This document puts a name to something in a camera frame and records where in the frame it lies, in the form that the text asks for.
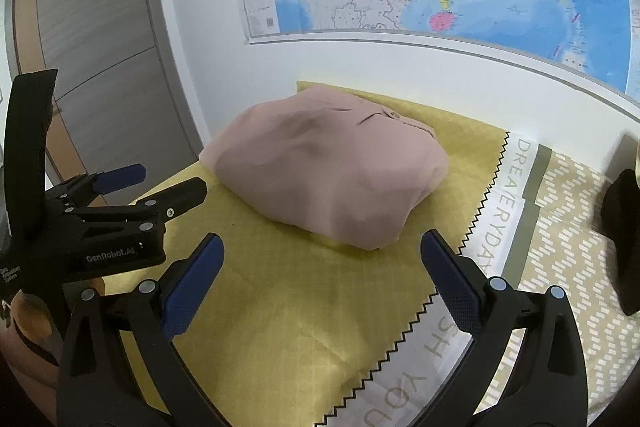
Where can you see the black garment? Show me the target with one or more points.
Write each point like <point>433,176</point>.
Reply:
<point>625,232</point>

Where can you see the patchwork print bed sheet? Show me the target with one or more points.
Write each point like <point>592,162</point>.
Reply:
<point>280,317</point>

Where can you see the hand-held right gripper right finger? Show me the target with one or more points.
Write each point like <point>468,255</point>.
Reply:
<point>450,282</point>

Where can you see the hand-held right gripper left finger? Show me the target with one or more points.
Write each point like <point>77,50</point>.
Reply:
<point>197,279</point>

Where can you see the person's left hand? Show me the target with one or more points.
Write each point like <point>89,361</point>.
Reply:
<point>30,317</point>

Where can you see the grey wardrobe door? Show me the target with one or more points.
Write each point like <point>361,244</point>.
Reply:
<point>100,7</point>

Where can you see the pink jacket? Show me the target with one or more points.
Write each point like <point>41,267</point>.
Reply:
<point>325,167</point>

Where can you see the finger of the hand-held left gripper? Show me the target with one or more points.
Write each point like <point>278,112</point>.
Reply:
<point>122,174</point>
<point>185,194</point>

